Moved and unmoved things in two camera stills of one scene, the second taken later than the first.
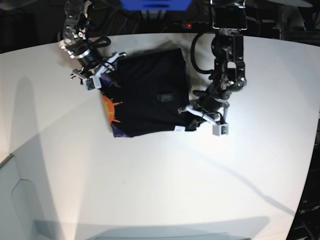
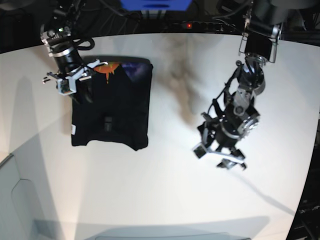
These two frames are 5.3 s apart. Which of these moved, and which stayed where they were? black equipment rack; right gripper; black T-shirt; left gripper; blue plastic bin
Moved: black T-shirt; right gripper; left gripper
Stayed: blue plastic bin; black equipment rack
